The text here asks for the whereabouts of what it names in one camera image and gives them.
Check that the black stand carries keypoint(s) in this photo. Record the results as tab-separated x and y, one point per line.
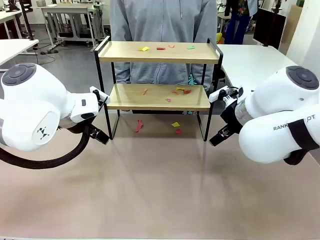
26	15

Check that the white frame desk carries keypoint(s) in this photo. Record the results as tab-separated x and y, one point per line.
65	10

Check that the pink paper scrap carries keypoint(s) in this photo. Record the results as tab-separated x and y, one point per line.
168	100

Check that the teal chenille duster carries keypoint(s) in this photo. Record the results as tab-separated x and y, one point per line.
191	80

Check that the black monitor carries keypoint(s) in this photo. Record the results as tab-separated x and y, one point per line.
268	25

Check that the cardboard panel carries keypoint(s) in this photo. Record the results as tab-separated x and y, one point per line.
293	22

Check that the green paper scrap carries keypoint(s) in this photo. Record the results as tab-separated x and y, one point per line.
190	47

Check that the yellow paper scrap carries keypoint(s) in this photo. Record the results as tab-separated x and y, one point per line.
144	49
175	124
179	88

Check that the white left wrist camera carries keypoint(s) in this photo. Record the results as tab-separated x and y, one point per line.
93	89

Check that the orange paper scrap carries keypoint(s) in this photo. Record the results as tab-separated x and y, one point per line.
175	92
171	46

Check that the white table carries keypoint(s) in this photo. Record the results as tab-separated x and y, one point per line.
250	60
15	47
7	16

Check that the black frame wooden shelf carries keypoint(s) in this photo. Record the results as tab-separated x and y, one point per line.
160	60

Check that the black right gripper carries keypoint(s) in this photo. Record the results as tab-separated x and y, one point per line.
231	117

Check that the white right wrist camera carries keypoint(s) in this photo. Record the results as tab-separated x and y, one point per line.
215	96

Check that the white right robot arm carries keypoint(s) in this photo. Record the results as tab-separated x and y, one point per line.
275	110

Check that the background person blue trousers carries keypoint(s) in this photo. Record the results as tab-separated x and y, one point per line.
237	27

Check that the floor power strip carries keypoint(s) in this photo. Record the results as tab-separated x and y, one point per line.
48	51

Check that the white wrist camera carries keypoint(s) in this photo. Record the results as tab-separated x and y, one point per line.
93	89
215	96

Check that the person in grey hoodie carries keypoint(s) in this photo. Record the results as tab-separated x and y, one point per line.
162	25

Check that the person's right hand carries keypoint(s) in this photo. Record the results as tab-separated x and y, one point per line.
125	110

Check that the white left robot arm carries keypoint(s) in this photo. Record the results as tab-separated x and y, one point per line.
32	100

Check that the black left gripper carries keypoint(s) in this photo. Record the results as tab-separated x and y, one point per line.
92	129

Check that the orange paper strip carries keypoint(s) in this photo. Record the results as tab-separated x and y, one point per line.
144	92

